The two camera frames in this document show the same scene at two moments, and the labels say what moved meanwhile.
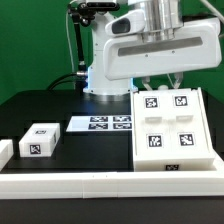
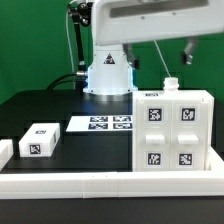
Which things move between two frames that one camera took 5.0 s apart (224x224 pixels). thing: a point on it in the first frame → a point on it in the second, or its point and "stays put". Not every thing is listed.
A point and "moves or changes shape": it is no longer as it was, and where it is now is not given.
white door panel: (187, 128) moves or changes shape
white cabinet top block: (41, 140) stays put
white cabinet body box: (170, 130) stays put
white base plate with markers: (101, 123) stays put
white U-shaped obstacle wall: (60, 184) stays put
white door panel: (152, 124) moves or changes shape
